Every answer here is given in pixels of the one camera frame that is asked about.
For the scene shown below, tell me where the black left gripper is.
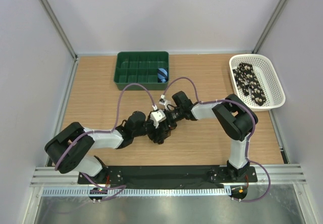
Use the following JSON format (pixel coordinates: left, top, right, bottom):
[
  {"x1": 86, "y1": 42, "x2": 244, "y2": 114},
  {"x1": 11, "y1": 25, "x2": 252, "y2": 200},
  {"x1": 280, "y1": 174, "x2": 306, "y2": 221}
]
[{"x1": 133, "y1": 117, "x2": 167, "y2": 142}]

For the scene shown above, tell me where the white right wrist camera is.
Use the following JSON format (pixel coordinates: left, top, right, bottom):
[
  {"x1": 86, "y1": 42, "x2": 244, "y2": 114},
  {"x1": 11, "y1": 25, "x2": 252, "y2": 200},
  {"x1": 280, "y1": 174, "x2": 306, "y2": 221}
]
[{"x1": 158, "y1": 94, "x2": 171, "y2": 107}]

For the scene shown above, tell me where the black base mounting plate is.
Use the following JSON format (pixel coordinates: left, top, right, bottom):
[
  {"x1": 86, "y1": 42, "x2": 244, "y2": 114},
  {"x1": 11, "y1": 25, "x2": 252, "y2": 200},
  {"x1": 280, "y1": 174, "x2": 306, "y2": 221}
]
[{"x1": 94, "y1": 165, "x2": 258, "y2": 190}]

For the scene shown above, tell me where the rolled blue striped tie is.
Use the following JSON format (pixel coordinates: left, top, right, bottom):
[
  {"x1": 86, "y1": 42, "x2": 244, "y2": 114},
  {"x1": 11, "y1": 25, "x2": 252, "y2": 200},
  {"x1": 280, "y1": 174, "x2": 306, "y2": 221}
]
[{"x1": 157, "y1": 68, "x2": 168, "y2": 83}]

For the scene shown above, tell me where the green divided organizer tray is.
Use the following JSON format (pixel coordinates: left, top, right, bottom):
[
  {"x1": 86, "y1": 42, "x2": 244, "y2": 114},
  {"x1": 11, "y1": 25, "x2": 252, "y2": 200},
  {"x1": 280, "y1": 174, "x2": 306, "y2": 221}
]
[{"x1": 114, "y1": 51, "x2": 170, "y2": 90}]

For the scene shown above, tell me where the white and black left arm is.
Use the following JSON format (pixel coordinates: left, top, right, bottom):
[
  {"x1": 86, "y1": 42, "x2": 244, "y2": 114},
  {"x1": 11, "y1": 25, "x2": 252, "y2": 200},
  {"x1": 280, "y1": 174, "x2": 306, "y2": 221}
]
[{"x1": 44, "y1": 110, "x2": 172, "y2": 184}]

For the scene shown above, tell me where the black tie with gold keys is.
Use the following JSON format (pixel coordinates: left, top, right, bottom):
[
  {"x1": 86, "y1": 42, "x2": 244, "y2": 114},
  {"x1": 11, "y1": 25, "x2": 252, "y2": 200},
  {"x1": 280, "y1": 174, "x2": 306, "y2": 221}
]
[{"x1": 152, "y1": 129, "x2": 171, "y2": 144}]

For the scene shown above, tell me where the black tie with white pattern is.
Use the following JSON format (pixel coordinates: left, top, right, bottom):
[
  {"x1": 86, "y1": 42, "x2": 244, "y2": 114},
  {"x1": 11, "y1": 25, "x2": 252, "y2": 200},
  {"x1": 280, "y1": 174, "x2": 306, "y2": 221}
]
[{"x1": 233, "y1": 63, "x2": 266, "y2": 106}]

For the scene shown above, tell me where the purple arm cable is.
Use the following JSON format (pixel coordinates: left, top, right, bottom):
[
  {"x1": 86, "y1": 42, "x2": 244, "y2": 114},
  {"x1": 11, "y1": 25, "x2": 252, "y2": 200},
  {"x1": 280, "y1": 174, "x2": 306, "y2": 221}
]
[
  {"x1": 163, "y1": 77, "x2": 272, "y2": 203},
  {"x1": 54, "y1": 83, "x2": 158, "y2": 199}
]

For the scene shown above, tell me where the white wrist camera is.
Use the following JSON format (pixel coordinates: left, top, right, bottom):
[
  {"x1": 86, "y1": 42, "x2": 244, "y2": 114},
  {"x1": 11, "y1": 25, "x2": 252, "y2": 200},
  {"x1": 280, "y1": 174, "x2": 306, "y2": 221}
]
[
  {"x1": 158, "y1": 94, "x2": 171, "y2": 107},
  {"x1": 149, "y1": 109, "x2": 167, "y2": 129}
]

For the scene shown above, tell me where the white slotted cable duct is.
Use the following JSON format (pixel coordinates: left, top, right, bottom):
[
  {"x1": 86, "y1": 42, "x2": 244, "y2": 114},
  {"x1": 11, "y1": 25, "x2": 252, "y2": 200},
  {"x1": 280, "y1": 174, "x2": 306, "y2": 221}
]
[{"x1": 42, "y1": 186, "x2": 231, "y2": 197}]

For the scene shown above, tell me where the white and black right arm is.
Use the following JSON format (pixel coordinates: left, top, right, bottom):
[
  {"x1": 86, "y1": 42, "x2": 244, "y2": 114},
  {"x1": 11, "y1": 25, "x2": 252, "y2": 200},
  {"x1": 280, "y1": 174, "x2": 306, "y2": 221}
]
[{"x1": 164, "y1": 91, "x2": 258, "y2": 182}]

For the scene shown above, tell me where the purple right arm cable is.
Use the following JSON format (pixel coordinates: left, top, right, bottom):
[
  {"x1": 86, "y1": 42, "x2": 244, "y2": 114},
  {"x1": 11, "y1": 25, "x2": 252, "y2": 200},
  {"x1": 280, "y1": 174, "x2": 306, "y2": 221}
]
[{"x1": 163, "y1": 77, "x2": 272, "y2": 203}]

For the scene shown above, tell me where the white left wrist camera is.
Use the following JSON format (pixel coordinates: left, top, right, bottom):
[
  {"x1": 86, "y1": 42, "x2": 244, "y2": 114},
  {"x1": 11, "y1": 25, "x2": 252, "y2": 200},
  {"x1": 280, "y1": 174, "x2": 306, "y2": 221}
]
[{"x1": 149, "y1": 109, "x2": 167, "y2": 129}]

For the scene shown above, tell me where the white perforated plastic basket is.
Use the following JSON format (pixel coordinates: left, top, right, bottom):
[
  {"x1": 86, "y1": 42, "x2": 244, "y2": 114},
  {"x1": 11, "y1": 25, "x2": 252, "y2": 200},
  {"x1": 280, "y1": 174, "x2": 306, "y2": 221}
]
[{"x1": 229, "y1": 54, "x2": 286, "y2": 111}]

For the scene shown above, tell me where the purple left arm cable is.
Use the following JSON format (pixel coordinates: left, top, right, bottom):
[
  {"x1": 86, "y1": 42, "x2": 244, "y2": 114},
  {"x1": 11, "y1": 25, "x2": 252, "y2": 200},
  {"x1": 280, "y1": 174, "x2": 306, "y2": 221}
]
[{"x1": 54, "y1": 83, "x2": 158, "y2": 199}]

